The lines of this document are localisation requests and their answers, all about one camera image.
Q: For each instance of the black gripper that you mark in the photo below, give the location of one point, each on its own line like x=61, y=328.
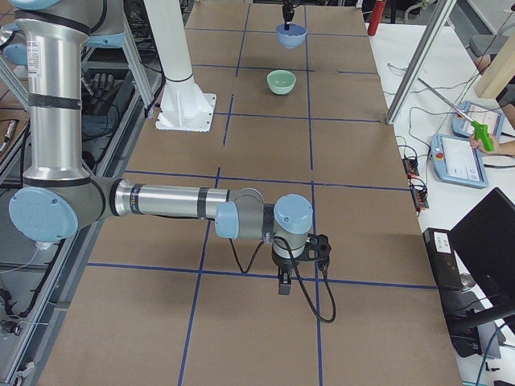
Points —
x=282, y=264

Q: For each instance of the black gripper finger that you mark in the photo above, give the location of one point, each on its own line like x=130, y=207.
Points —
x=288, y=15

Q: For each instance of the blue bowl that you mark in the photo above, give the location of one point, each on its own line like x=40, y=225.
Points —
x=291, y=35

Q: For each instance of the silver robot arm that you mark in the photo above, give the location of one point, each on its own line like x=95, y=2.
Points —
x=59, y=196

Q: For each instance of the green bowl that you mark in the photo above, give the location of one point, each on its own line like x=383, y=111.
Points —
x=281, y=82

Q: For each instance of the red bottle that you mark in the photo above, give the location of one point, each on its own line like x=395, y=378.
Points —
x=375, y=19

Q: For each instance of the lower orange black connector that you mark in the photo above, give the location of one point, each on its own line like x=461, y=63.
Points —
x=419, y=193

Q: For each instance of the orange black connector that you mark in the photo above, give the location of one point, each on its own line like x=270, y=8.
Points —
x=419, y=193
x=410, y=161

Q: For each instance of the black computer box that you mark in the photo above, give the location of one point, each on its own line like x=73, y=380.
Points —
x=442, y=259

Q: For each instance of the upper orange black connector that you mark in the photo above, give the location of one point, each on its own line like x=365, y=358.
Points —
x=410, y=161

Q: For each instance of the black monitor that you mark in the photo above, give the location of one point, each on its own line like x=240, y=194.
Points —
x=484, y=242

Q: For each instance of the near teach pendant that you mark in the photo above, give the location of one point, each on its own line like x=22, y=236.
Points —
x=455, y=162

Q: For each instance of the teach pendant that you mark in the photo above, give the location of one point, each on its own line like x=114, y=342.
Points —
x=493, y=118
x=455, y=162

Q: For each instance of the far teach pendant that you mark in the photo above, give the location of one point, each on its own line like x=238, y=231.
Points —
x=493, y=118

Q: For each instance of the wooden beam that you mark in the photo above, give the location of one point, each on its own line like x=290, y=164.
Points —
x=495, y=73

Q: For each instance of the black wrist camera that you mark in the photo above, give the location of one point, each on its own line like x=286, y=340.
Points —
x=319, y=250

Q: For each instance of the aluminium frame post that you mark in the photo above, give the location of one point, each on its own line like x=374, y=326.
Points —
x=429, y=36

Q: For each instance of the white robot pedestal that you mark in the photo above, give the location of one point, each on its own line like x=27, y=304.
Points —
x=184, y=106

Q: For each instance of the green handled grabber tool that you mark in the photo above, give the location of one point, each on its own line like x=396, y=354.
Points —
x=480, y=129

